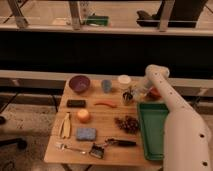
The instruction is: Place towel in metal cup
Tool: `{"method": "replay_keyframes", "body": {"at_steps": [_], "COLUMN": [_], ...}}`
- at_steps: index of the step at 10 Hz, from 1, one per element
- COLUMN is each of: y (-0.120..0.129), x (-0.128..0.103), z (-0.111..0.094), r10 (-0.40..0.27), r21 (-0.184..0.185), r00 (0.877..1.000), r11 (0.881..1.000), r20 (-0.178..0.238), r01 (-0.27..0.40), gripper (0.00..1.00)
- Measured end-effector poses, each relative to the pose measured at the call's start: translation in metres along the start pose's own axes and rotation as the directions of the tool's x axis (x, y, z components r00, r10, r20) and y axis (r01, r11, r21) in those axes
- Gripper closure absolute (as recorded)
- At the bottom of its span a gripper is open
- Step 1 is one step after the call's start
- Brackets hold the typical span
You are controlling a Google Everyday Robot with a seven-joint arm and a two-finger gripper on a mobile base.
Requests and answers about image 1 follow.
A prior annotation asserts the blue cup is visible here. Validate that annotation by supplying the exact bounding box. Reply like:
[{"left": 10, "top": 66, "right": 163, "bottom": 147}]
[{"left": 101, "top": 80, "right": 112, "bottom": 93}]

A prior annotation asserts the black office chair base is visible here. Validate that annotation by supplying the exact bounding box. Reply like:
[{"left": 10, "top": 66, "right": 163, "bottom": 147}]
[{"left": 0, "top": 116, "right": 27, "bottom": 150}]

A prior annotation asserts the black handled spatula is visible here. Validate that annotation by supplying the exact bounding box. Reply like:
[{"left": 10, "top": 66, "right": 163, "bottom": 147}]
[{"left": 89, "top": 138, "right": 137, "bottom": 159}]

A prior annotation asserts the silver fork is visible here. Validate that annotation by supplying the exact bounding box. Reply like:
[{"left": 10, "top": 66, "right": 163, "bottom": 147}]
[{"left": 55, "top": 142, "right": 87, "bottom": 155}]

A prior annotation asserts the bunch of dark grapes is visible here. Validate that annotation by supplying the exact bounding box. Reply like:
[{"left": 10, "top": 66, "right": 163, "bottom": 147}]
[{"left": 114, "top": 116, "right": 139, "bottom": 134}]

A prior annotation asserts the orange apple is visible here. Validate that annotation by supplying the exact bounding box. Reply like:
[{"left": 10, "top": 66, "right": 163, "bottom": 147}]
[{"left": 77, "top": 109, "right": 91, "bottom": 123}]

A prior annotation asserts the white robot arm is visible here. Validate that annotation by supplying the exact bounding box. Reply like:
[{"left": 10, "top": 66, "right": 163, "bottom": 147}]
[{"left": 139, "top": 64, "right": 212, "bottom": 171}]

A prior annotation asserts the green plastic tray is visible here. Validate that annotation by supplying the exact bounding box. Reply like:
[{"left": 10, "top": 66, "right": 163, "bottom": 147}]
[{"left": 137, "top": 102, "right": 169, "bottom": 161}]

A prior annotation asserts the red bowl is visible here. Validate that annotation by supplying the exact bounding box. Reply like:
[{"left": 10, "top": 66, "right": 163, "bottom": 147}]
[{"left": 147, "top": 87, "right": 161, "bottom": 100}]

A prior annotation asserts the orange carrot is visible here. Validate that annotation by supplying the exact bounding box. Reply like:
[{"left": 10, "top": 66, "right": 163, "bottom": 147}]
[{"left": 94, "top": 101, "right": 117, "bottom": 108}]

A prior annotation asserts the black rectangular block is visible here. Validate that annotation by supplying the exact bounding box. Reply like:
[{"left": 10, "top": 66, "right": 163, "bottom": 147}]
[{"left": 67, "top": 100, "right": 86, "bottom": 108}]

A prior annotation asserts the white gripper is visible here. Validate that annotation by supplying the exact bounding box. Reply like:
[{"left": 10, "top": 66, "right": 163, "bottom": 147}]
[{"left": 122, "top": 78, "right": 151, "bottom": 104}]

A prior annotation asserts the blue sponge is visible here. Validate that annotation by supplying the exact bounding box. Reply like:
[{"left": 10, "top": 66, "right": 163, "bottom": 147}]
[{"left": 76, "top": 128, "right": 96, "bottom": 141}]

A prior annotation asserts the wooden table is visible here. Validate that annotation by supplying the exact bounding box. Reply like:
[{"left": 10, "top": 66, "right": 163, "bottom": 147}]
[{"left": 44, "top": 79, "right": 162, "bottom": 168}]

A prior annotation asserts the white plastic cup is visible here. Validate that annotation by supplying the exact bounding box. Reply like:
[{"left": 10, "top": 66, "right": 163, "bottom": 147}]
[{"left": 117, "top": 75, "right": 131, "bottom": 90}]

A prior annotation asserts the purple bowl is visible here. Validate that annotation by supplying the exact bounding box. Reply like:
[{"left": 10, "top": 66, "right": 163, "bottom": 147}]
[{"left": 69, "top": 75, "right": 90, "bottom": 93}]

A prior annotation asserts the green box in background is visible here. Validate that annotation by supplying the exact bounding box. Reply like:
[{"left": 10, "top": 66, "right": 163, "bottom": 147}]
[{"left": 86, "top": 15, "right": 109, "bottom": 26}]

